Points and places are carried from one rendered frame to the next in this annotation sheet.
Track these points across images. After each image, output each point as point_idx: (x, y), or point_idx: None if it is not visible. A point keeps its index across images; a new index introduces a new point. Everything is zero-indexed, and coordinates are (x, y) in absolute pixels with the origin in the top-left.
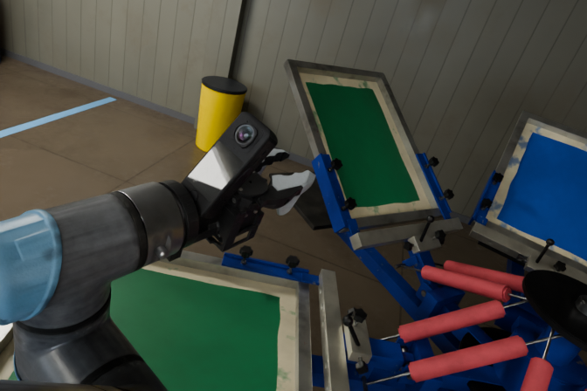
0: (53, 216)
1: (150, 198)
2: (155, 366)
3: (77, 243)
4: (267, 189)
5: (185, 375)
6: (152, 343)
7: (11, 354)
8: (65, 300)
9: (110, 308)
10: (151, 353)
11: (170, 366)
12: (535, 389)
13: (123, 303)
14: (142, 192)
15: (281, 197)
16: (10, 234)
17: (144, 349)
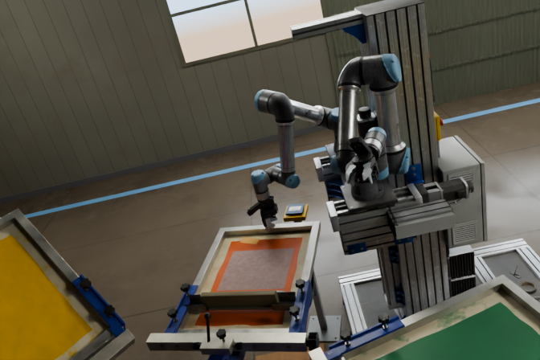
0: (374, 131)
1: (366, 141)
2: (449, 349)
3: (366, 134)
4: (352, 162)
5: (429, 355)
6: (468, 357)
7: (517, 308)
8: None
9: (520, 358)
10: (460, 353)
11: (443, 354)
12: None
13: None
14: (370, 140)
15: (347, 164)
16: (374, 128)
17: (467, 352)
